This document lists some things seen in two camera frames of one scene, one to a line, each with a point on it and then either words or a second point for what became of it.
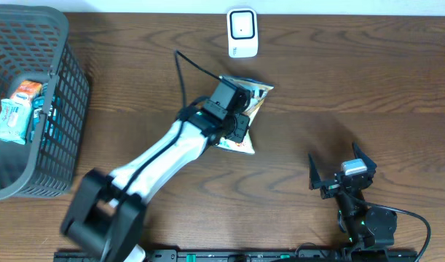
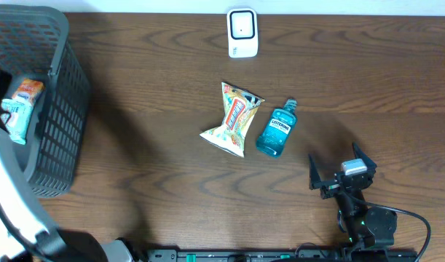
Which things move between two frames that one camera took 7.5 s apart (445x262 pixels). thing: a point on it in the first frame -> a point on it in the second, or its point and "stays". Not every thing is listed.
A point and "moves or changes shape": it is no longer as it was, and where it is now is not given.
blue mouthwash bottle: x=38 y=104 -> x=272 y=140
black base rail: x=307 y=255 stays
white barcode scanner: x=242 y=33 stays
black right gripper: x=315 y=181 stays
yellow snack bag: x=258 y=92 moves or changes shape
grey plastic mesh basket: x=31 y=43 stays
